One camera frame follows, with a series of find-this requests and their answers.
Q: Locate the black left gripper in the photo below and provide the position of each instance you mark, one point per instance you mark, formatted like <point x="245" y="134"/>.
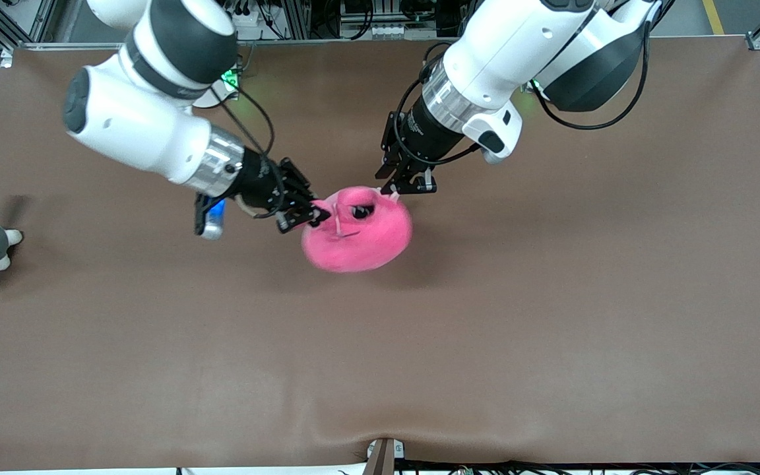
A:
<point x="427" y="137"/>

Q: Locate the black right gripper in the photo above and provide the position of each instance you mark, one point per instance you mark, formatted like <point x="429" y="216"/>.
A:
<point x="256" y="181"/>

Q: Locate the round pink plush toy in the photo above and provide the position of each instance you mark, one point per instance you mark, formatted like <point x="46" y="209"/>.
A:
<point x="360" y="241"/>

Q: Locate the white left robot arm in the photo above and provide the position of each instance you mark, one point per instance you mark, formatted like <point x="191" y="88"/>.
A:
<point x="512" y="46"/>

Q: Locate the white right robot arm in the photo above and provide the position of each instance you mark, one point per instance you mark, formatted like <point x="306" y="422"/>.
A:
<point x="136" y="112"/>

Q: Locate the brown table mat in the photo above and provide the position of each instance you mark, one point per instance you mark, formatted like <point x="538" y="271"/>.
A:
<point x="380" y="343"/>

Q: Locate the white power strip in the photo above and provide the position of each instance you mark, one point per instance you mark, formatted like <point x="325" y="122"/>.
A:
<point x="247" y="20"/>

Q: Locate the aluminium table edge rail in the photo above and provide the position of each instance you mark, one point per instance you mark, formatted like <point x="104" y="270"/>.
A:
<point x="353" y="41"/>

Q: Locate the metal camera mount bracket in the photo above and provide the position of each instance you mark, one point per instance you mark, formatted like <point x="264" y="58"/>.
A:
<point x="381" y="458"/>

